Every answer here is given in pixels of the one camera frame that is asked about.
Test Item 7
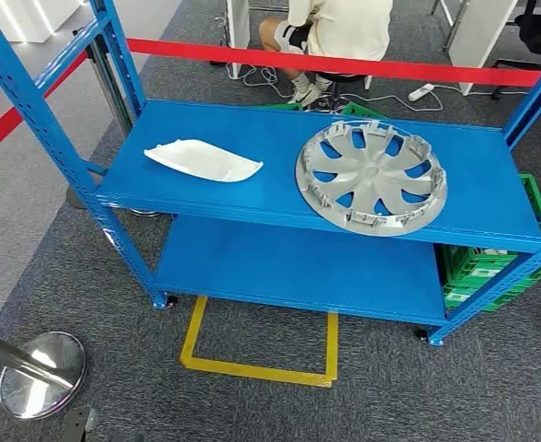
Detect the chrome stanchion with round base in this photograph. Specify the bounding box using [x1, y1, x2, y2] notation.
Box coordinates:
[0, 324, 87, 421]

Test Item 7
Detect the chrome stanchion post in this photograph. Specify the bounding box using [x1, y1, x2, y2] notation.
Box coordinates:
[84, 36, 135, 138]

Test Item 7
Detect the red barrier belt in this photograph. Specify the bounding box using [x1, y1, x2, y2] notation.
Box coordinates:
[126, 37, 541, 89]
[0, 52, 89, 167]

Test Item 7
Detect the white cabinet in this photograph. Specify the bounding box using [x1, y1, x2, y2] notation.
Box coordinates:
[0, 0, 89, 44]

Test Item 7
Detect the black stool with chrome base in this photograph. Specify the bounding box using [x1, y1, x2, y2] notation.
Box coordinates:
[309, 73, 373, 114]

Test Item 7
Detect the silver plastic wheel hubcap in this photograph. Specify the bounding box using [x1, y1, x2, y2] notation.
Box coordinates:
[295, 119, 448, 238]

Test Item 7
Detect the white power cable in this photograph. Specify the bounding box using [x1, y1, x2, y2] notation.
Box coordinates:
[339, 85, 444, 115]

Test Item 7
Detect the white plastic trim part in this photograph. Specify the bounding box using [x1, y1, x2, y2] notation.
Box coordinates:
[144, 138, 265, 183]

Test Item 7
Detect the white power strip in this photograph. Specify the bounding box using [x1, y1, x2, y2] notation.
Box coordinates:
[408, 83, 436, 102]

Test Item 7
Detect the seated person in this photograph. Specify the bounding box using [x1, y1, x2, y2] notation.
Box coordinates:
[258, 0, 394, 108]

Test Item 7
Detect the blue metal shelf rack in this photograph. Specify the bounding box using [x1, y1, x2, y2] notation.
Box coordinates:
[0, 0, 541, 349]

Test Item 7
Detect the white desk side panel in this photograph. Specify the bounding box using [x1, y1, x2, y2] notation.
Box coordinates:
[436, 0, 519, 96]
[225, 0, 251, 79]

